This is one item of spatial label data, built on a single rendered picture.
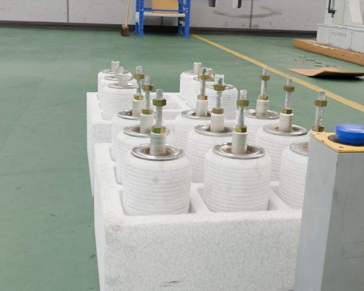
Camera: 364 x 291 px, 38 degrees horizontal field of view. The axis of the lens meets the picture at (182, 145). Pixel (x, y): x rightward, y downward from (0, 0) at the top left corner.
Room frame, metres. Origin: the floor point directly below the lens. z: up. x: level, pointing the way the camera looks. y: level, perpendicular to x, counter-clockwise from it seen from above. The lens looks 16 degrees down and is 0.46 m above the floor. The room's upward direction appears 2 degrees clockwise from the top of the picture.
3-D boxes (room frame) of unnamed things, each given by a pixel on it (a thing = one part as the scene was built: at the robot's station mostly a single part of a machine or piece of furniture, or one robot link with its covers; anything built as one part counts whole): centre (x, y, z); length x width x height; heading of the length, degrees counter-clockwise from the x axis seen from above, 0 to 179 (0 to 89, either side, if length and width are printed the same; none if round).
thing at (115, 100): (1.24, 0.15, 0.16); 0.10 x 0.10 x 0.18
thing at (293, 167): (0.75, -0.20, 0.16); 0.10 x 0.10 x 0.18
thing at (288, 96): (0.87, -0.17, 0.30); 0.01 x 0.01 x 0.08
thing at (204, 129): (0.84, -0.06, 0.25); 0.08 x 0.08 x 0.01
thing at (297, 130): (0.87, -0.17, 0.25); 0.08 x 0.08 x 0.01
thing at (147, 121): (0.82, 0.06, 0.26); 0.02 x 0.02 x 0.03
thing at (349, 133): (0.57, -0.19, 0.32); 0.04 x 0.04 x 0.02
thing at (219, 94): (0.84, -0.06, 0.30); 0.01 x 0.01 x 0.08
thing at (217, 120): (0.84, -0.06, 0.26); 0.02 x 0.02 x 0.03
